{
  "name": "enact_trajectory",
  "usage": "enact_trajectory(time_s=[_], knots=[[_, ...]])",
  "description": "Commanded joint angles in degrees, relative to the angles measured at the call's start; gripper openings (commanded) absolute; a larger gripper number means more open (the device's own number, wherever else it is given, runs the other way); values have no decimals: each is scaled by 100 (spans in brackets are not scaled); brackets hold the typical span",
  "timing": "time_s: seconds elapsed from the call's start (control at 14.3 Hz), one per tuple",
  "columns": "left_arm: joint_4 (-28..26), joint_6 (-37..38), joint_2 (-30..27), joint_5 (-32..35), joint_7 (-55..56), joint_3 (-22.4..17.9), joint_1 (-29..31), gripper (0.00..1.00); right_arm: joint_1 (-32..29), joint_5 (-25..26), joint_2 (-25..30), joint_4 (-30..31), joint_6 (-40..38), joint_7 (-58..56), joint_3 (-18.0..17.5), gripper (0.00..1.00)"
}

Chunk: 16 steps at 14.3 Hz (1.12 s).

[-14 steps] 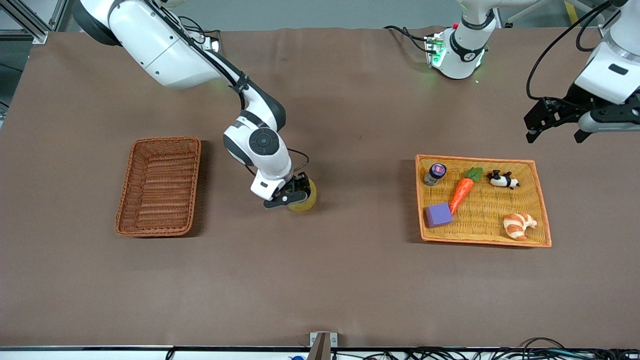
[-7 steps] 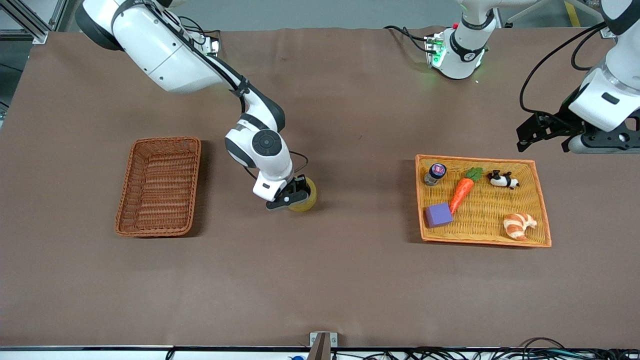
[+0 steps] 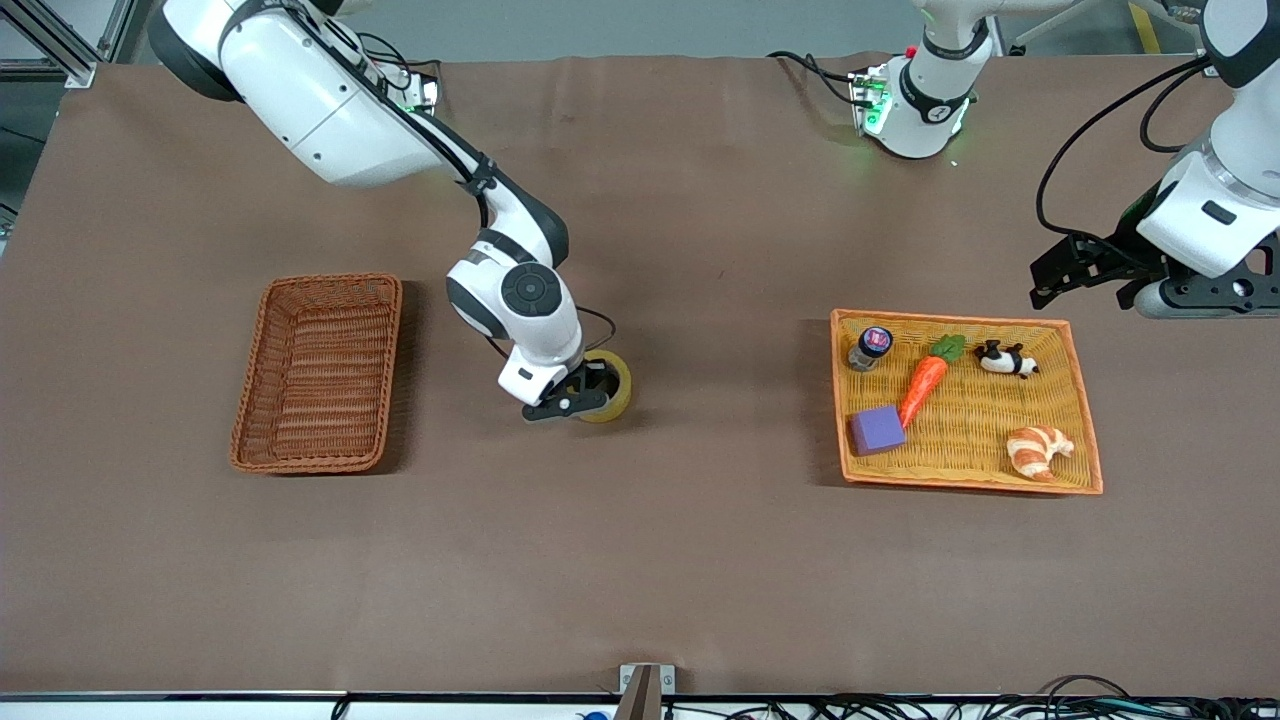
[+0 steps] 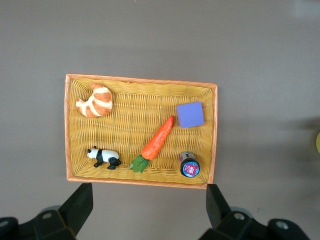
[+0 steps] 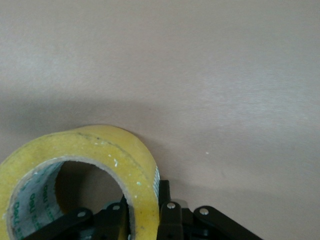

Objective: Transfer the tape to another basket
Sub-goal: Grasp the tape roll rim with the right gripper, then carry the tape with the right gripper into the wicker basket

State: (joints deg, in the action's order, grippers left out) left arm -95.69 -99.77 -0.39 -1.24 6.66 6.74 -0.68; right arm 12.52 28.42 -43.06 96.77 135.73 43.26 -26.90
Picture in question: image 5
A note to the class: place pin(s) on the brown table cover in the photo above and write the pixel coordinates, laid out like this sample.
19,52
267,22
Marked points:
175,62

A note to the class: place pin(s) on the yellowish clear tape roll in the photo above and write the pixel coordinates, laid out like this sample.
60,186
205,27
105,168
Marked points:
87,145

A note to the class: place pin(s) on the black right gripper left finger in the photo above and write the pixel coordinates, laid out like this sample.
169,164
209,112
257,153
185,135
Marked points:
100,225

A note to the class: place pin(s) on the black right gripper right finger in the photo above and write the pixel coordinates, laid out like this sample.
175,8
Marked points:
170,220

